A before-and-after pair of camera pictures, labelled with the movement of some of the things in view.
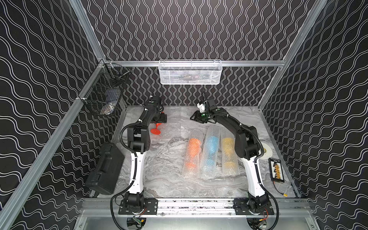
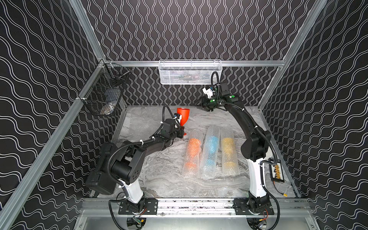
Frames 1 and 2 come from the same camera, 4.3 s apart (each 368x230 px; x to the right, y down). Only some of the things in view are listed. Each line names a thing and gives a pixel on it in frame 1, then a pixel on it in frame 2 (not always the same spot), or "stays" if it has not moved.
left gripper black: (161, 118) to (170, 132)
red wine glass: (155, 131) to (184, 112)
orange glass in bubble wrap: (191, 166) stays
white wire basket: (190, 72) stays
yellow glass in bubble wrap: (230, 163) stays
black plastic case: (107, 169) stays
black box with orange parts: (276, 170) stays
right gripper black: (196, 117) to (204, 102)
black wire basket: (104, 91) stays
